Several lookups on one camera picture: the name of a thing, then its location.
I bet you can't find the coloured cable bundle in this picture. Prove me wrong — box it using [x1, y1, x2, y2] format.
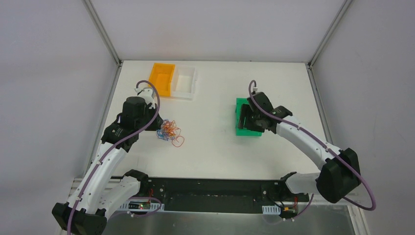
[155, 119, 182, 142]

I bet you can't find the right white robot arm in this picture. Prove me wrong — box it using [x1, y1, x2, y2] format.
[236, 92, 361, 203]

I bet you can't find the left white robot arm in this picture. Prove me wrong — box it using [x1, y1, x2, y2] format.
[52, 94, 162, 235]

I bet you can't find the green plastic bin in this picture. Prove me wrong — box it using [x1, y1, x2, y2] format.
[235, 98, 262, 137]

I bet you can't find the orange plastic bin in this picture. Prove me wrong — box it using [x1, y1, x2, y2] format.
[148, 63, 175, 97]

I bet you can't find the white translucent plastic bin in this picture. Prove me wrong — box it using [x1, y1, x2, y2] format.
[170, 65, 197, 100]

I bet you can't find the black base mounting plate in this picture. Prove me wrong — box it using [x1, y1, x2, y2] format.
[139, 178, 295, 214]

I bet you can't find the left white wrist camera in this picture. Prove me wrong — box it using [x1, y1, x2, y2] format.
[135, 87, 156, 109]

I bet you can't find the aluminium frame rail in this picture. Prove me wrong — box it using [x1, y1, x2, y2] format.
[83, 0, 122, 67]

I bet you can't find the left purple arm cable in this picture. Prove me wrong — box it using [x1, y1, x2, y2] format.
[66, 80, 161, 235]

